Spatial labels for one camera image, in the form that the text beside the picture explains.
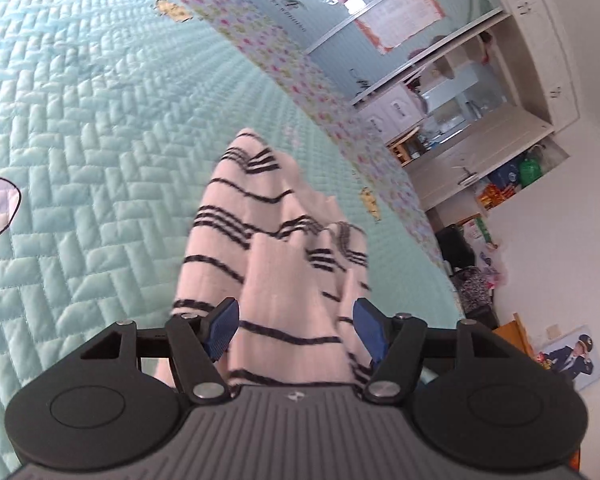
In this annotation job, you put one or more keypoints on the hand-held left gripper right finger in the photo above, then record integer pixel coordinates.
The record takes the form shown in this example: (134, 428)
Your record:
(372, 327)

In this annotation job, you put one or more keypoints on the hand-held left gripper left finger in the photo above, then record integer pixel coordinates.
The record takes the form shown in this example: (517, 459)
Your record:
(222, 327)

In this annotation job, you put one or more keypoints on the dark patterned backpack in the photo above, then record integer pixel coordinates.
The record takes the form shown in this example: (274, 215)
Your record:
(475, 287)

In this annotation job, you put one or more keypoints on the black chair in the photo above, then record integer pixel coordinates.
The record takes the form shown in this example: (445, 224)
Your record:
(452, 250)
(485, 317)

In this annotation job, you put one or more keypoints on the pink plastic bag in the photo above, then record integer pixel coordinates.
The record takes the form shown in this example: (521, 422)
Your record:
(492, 265)

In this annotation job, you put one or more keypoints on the cardboard box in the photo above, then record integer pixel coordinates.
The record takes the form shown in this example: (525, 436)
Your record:
(477, 232)

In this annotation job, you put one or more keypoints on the orange wooden furniture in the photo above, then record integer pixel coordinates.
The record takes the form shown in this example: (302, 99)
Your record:
(515, 335)

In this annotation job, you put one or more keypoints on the wooden chair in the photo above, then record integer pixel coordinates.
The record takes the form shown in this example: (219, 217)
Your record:
(405, 147)

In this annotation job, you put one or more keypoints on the shelf of colourful bags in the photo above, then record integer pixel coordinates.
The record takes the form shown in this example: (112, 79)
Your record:
(510, 180)

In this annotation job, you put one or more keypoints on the cream room door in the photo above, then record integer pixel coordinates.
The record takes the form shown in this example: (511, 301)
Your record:
(480, 155)

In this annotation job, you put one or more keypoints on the child in uniform portrait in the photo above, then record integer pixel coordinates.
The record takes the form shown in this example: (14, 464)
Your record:
(575, 357)

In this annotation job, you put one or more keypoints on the white drawer cabinet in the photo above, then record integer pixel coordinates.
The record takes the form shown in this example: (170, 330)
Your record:
(395, 110)

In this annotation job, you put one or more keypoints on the quilted bee print bedspread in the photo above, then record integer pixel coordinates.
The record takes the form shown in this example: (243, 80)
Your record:
(105, 135)

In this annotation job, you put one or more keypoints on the blue sliding door wardrobe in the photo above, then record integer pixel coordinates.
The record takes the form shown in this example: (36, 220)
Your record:
(330, 25)

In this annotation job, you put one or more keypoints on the white upper cabinets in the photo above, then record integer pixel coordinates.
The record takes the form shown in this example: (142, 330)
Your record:
(545, 35)

